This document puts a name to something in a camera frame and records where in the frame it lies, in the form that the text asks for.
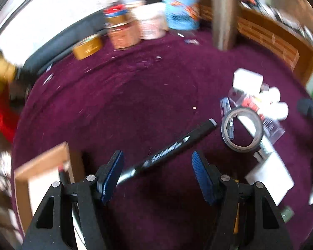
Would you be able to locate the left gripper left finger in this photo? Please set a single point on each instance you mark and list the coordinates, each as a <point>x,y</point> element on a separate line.
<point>52,224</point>

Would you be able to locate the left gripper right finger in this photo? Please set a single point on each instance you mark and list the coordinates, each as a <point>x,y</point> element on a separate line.
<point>261,225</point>

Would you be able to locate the olive green tube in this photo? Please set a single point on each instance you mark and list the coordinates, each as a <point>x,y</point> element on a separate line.
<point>287,213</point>

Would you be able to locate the white glue bottle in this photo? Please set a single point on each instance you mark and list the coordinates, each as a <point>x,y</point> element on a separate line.
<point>270,105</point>

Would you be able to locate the white power adapter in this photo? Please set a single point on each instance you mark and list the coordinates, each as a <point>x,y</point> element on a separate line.
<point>272,172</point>

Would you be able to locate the black electrical tape roll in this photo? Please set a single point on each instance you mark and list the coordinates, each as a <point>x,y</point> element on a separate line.
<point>248,130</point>

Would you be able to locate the white charger plug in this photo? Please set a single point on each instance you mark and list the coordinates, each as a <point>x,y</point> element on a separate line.
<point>247,81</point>

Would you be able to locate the black marker grey cap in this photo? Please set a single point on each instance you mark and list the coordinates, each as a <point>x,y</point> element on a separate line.
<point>183,143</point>

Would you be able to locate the black marker red cap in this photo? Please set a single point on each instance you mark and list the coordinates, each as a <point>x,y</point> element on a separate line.
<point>62,175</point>

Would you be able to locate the cardboard tray box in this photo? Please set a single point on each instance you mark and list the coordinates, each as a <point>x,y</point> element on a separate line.
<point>32,180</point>

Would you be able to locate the steel thermos bottle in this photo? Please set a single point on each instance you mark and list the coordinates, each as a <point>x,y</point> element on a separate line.
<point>224,23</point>

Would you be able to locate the purple table cloth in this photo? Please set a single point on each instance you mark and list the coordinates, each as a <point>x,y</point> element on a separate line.
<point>140,100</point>

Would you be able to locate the blue label snack jar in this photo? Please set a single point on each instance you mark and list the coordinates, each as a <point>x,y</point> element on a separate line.
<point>182,15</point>

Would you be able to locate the white plastic jar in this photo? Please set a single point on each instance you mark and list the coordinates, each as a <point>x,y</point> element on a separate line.
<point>151,20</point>

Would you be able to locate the yellow tape roll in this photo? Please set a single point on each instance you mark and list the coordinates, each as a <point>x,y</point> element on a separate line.
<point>87,47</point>

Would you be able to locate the dark blue sofa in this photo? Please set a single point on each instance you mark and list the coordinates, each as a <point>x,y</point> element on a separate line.
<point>62,44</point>

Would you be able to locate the orange label jar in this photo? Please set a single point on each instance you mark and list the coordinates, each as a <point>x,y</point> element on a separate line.
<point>121,27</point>

